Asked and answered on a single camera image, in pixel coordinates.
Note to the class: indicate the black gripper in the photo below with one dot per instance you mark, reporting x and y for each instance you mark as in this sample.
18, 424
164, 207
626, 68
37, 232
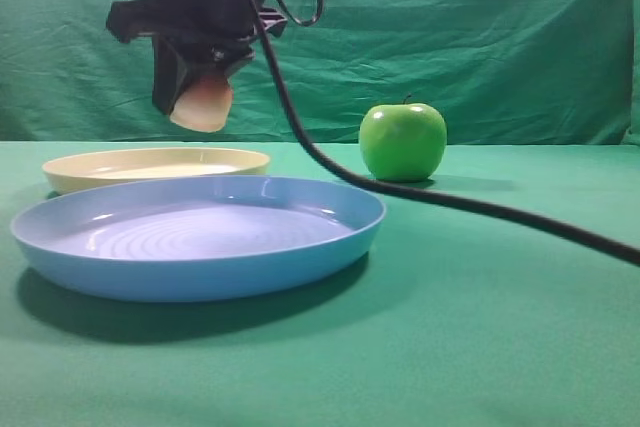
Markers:
187, 32

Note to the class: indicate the round red-yellow bread bun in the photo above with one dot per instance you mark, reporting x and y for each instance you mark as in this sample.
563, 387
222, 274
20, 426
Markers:
205, 105

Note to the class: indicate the yellow plastic plate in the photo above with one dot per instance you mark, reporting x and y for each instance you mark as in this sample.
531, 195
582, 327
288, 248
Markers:
96, 169

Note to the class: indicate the blue plastic plate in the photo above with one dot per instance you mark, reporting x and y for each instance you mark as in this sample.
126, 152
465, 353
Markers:
198, 239

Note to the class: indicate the green apple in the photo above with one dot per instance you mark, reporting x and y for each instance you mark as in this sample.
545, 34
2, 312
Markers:
402, 143

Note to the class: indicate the green backdrop cloth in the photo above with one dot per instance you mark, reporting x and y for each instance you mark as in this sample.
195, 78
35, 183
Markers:
500, 71

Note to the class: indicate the green table cloth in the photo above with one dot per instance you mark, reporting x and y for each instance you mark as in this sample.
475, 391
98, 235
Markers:
452, 320

